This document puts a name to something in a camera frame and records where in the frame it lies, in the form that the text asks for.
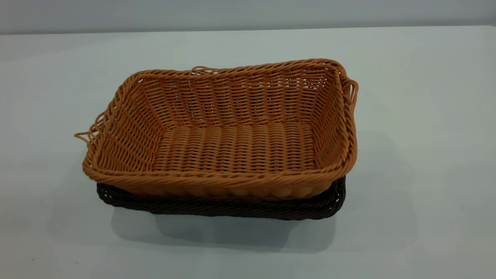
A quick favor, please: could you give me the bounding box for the orange wicker basket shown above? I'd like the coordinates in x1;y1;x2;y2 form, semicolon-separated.
74;58;359;200

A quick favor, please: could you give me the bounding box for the black wicker basket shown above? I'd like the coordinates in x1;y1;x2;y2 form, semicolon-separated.
96;175;346;220

